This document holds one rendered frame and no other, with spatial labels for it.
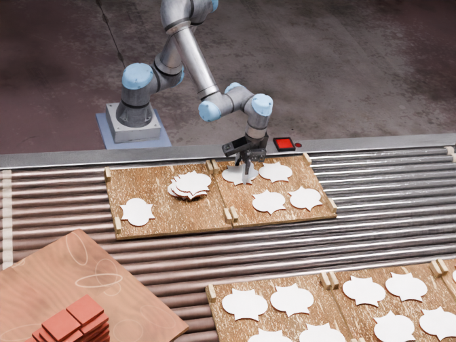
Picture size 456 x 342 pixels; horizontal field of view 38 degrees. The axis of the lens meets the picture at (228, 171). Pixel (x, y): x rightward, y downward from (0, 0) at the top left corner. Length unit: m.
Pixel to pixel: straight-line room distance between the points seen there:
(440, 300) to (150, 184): 1.10
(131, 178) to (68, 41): 2.76
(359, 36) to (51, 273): 4.28
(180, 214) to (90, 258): 0.44
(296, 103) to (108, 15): 1.73
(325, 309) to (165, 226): 0.61
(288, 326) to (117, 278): 0.55
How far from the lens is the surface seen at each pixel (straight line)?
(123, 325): 1.92
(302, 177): 2.63
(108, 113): 2.81
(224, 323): 2.08
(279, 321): 2.12
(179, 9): 2.36
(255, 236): 2.37
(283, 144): 2.78
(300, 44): 5.51
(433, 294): 2.38
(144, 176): 2.51
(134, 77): 2.63
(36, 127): 4.27
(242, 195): 2.48
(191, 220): 2.35
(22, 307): 1.97
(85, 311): 1.74
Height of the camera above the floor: 2.59
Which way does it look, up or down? 40 degrees down
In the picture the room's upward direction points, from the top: 11 degrees clockwise
